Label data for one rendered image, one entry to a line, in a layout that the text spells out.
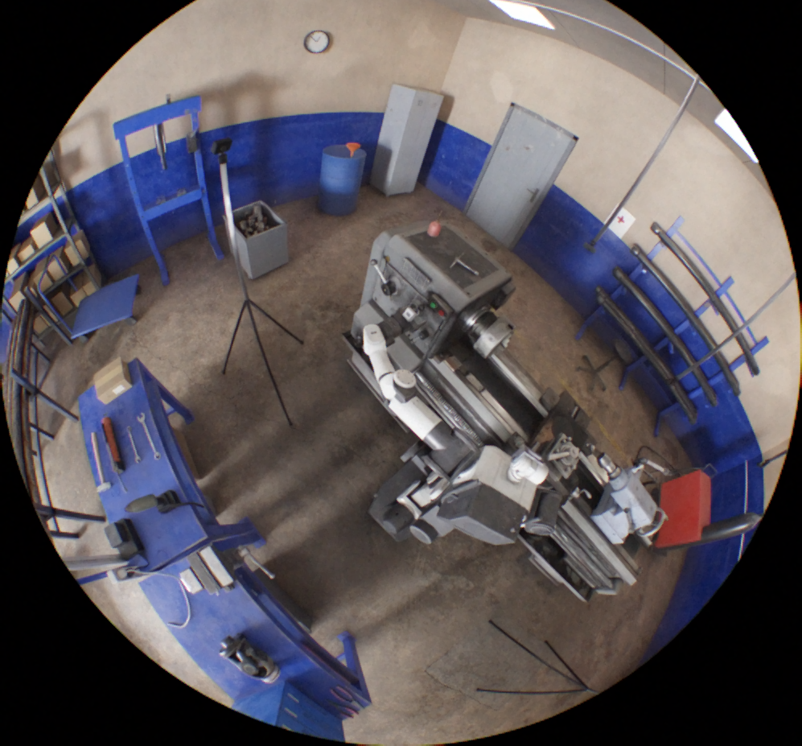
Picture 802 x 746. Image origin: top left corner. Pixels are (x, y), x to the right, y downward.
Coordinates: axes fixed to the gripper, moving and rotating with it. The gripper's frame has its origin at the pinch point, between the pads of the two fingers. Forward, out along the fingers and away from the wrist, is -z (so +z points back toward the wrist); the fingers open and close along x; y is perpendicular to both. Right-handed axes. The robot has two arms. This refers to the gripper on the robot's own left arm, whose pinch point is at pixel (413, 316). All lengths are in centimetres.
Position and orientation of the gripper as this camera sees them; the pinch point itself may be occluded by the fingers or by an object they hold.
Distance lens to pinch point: 126.4
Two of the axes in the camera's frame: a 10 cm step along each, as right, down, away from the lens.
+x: 6.4, 7.1, -2.9
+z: -7.3, 4.5, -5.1
